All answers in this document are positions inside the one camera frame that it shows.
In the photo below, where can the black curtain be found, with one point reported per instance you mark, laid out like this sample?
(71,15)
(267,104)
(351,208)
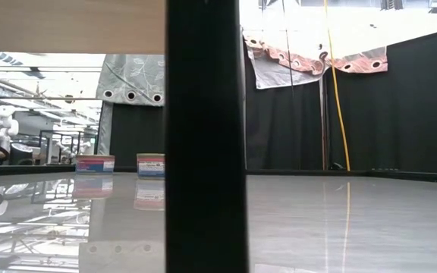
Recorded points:
(135,132)
(393,113)

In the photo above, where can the wooden shelf board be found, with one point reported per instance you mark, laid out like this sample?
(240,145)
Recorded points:
(51,22)

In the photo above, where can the grey leaf pattern curtain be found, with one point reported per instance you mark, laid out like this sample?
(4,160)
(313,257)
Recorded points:
(127,76)

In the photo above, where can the black table frame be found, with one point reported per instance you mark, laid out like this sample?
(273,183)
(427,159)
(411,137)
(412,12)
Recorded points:
(13,170)

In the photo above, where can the black metal rack frame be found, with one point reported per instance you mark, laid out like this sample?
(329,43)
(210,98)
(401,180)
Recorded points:
(66,131)

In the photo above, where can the black box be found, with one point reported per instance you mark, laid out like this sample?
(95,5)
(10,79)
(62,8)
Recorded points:
(21,157)

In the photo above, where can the blue red label seafood can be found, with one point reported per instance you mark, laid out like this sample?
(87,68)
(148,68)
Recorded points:
(150,167)
(95,165)

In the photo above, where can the grey metal pole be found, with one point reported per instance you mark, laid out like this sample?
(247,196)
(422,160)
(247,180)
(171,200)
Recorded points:
(322,121)

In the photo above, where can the black shelf side panel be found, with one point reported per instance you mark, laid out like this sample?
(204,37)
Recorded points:
(203,151)

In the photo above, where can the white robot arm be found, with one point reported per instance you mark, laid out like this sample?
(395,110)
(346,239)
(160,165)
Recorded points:
(66,148)
(3,127)

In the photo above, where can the white pink grommet curtain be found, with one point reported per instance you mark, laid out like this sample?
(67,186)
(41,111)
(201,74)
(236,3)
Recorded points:
(279,74)

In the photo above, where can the grey metal rail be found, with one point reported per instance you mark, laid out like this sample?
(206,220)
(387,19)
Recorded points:
(32,98)

